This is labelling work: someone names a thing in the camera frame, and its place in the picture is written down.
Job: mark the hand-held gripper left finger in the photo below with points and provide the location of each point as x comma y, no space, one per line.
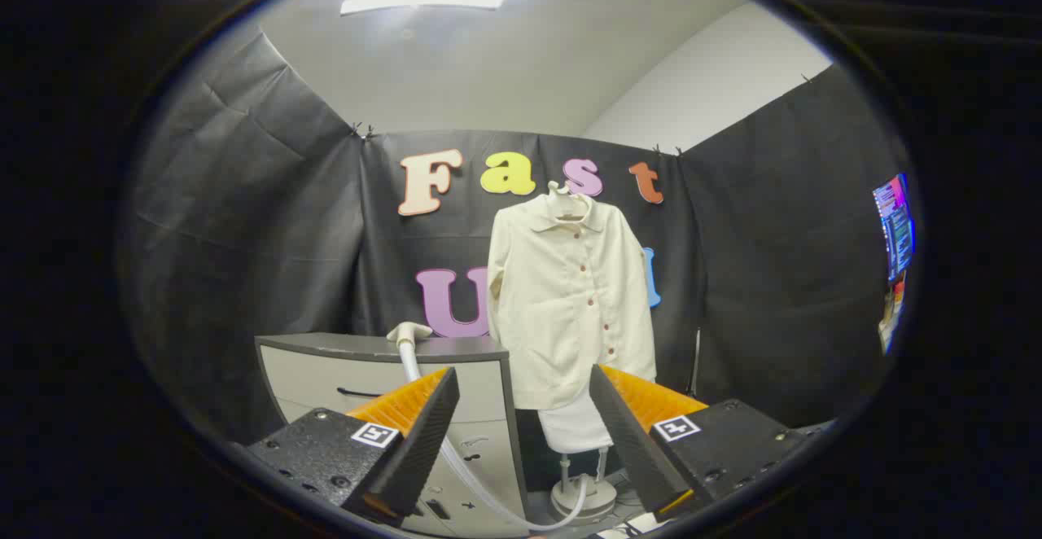
423,441

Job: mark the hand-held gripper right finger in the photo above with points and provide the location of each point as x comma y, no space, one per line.
631,441

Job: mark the white garment steamer head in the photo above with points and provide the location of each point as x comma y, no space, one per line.
407,332

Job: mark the cream button shirt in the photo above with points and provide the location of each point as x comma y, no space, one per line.
562,311

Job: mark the white garment steamer base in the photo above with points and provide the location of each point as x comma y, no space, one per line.
574,429

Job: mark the white plastic clothes hanger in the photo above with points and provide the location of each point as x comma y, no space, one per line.
566,207

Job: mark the grey cabinet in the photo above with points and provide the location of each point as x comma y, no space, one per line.
326,376

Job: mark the black backdrop cloth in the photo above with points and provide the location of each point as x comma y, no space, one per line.
285,238

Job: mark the computer screen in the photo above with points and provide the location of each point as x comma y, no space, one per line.
895,225

